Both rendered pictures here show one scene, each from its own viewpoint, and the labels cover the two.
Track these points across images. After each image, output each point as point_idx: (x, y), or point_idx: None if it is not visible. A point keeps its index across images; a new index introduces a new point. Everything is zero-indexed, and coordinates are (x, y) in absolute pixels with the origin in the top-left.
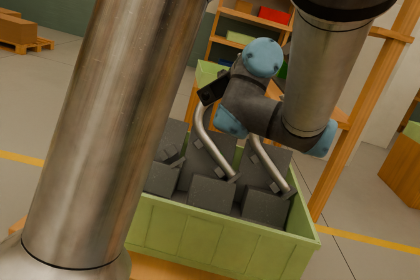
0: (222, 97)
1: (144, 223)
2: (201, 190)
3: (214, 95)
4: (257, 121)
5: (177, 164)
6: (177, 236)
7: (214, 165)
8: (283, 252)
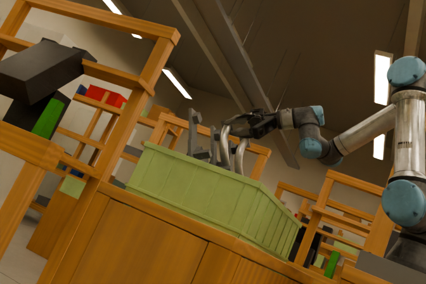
0: (309, 134)
1: (269, 222)
2: None
3: (265, 132)
4: (325, 148)
5: None
6: (274, 230)
7: None
8: (293, 233)
